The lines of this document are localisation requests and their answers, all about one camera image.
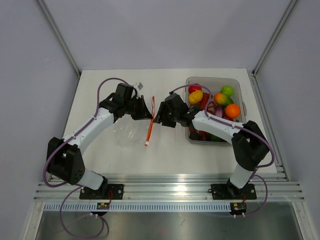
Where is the green toy lime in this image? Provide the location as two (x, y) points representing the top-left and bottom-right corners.
(220, 85), (235, 97)

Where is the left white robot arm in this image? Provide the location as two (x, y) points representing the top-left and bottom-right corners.
(44, 82), (153, 199)

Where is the red toy tomato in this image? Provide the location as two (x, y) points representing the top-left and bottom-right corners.
(188, 83), (202, 94)

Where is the clear plastic food bin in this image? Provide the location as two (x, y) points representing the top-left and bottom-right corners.
(185, 76), (246, 146)

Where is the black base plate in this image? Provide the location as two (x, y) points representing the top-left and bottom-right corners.
(79, 183), (124, 200)
(208, 183), (257, 201)

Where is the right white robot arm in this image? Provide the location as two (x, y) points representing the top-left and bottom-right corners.
(155, 92), (270, 200)

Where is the green toy avocado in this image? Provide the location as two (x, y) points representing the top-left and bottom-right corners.
(209, 134), (225, 142)

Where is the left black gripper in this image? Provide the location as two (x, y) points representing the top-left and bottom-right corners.
(124, 95), (153, 121)

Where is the purple toy eggplant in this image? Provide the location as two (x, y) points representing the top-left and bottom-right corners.
(214, 105), (224, 118)

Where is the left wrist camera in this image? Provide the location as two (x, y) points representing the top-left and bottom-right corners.
(133, 82), (144, 91)

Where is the aluminium rail frame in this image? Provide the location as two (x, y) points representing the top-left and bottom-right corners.
(33, 162), (306, 202)

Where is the white slotted cable duct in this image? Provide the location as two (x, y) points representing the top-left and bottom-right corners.
(44, 202), (231, 213)

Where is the yellow toy potato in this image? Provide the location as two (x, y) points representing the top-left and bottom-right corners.
(188, 90), (203, 104)

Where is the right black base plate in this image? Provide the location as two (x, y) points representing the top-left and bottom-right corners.
(208, 183), (257, 201)

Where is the clear zip top bag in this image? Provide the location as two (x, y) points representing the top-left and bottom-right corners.
(112, 96), (156, 148)

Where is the toy orange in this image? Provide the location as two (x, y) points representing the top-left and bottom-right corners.
(225, 103), (241, 119)

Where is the orange green toy mango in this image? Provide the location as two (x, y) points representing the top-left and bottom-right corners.
(214, 93), (234, 106)

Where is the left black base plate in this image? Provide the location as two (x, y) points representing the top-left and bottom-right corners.
(79, 183), (124, 200)

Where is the red toy lobster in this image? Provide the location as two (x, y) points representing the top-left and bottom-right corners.
(189, 93), (217, 141)

